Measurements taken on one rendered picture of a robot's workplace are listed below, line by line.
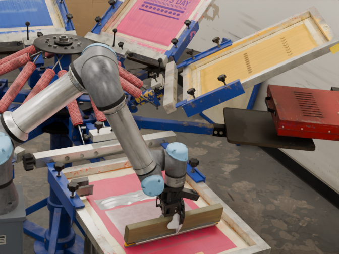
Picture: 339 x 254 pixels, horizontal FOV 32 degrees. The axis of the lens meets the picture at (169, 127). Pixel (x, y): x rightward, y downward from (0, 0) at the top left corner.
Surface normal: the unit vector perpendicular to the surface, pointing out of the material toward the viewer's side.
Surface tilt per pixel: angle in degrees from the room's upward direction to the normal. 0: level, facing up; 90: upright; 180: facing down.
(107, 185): 0
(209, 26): 90
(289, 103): 0
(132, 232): 95
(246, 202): 0
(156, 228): 95
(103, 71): 44
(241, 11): 90
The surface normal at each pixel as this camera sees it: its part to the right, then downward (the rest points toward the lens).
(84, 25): 0.49, 0.25
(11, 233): 0.27, 0.46
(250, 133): 0.10, -0.89
